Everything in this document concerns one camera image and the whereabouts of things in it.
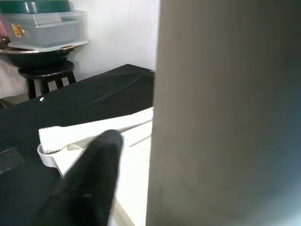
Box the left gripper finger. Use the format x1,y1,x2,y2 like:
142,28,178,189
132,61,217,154
30,129,125,226

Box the white plastic table leg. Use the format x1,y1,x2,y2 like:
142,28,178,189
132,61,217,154
38,106,155,153
145,0,301,226

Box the black tablecloth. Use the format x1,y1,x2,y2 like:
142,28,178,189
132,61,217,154
0,63,156,226

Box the black stool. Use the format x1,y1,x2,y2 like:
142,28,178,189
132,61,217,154
18,60,77,99

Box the translucent grey plastic container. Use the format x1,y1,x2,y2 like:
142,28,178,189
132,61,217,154
0,10,90,50

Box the green lidded container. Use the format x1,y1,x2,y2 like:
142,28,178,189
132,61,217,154
0,0,74,14

